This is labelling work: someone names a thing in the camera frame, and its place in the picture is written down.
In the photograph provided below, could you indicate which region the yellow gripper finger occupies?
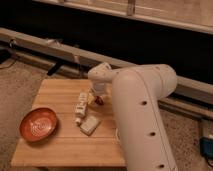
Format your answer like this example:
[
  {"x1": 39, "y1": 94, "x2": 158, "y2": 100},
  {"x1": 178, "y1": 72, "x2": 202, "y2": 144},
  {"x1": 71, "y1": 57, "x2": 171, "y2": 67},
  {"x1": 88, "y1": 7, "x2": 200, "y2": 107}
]
[{"x1": 88, "y1": 93, "x2": 99, "y2": 106}]

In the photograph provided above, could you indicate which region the dark red pepper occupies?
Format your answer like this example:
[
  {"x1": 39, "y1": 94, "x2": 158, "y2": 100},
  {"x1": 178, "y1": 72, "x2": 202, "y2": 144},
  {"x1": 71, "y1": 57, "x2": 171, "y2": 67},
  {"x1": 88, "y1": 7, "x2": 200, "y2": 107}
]
[{"x1": 95, "y1": 96, "x2": 104, "y2": 105}]

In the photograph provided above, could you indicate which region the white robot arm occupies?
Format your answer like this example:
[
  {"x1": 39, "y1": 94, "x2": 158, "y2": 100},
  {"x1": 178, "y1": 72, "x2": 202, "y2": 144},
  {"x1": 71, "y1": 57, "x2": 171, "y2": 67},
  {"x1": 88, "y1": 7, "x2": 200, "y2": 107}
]
[{"x1": 88, "y1": 63, "x2": 178, "y2": 171}]

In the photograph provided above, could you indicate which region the red ceramic bowl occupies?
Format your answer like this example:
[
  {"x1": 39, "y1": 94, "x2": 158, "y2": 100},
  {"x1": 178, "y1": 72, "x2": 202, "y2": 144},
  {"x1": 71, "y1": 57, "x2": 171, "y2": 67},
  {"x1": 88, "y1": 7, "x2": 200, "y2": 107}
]
[{"x1": 19, "y1": 108, "x2": 58, "y2": 142}]

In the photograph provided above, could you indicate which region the white tube bottle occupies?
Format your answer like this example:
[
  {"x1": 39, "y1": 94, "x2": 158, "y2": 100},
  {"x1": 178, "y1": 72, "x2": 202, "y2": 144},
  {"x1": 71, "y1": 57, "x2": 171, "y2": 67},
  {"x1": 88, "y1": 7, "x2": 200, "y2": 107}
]
[{"x1": 75, "y1": 92, "x2": 88, "y2": 125}]

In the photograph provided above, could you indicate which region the pale rectangular sponge block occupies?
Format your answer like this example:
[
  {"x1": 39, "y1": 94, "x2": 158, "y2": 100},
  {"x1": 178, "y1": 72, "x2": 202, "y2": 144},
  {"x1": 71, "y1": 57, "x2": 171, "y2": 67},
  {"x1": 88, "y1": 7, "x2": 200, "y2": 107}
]
[{"x1": 80, "y1": 116, "x2": 100, "y2": 136}]

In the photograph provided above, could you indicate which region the wooden table board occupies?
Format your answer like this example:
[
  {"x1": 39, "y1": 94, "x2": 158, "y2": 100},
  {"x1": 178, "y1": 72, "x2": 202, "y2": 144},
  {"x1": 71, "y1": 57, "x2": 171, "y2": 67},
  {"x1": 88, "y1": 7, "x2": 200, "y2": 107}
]
[{"x1": 11, "y1": 79, "x2": 125, "y2": 167}]

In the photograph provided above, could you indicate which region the blue device on floor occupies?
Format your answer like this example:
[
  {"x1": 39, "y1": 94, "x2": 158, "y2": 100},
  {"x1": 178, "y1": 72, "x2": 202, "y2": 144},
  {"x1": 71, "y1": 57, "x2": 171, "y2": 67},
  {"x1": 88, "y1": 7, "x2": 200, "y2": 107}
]
[{"x1": 200, "y1": 137, "x2": 213, "y2": 159}]

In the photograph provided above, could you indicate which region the metal rail frame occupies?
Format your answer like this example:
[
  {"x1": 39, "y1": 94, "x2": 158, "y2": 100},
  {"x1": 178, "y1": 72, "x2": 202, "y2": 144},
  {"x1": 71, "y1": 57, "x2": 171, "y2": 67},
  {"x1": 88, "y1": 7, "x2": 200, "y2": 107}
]
[{"x1": 0, "y1": 27, "x2": 213, "y2": 118}]

